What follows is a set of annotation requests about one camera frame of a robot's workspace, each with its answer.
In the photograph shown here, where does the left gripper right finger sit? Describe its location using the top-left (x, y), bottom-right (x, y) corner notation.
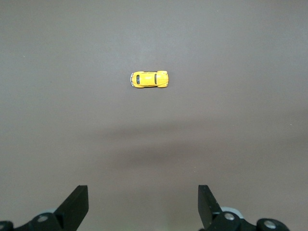
top-left (198, 184), bottom-right (289, 231)

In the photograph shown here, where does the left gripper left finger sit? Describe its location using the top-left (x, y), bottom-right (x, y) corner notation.
top-left (0, 184), bottom-right (90, 231)

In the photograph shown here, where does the yellow beetle toy car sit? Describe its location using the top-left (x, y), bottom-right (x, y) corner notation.
top-left (129, 70), bottom-right (170, 90)

